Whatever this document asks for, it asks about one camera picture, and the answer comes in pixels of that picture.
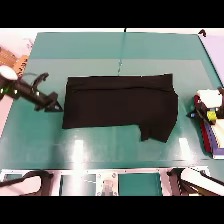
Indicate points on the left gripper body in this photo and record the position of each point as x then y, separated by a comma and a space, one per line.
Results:
45, 101

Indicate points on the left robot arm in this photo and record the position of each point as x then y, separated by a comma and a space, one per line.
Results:
20, 87

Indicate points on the black T-shirt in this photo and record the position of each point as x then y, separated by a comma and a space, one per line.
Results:
120, 106

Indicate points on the purple garment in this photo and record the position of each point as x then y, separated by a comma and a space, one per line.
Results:
212, 140

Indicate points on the white garment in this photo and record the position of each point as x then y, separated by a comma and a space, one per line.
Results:
220, 136

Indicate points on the silver frame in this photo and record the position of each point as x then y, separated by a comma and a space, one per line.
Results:
106, 181

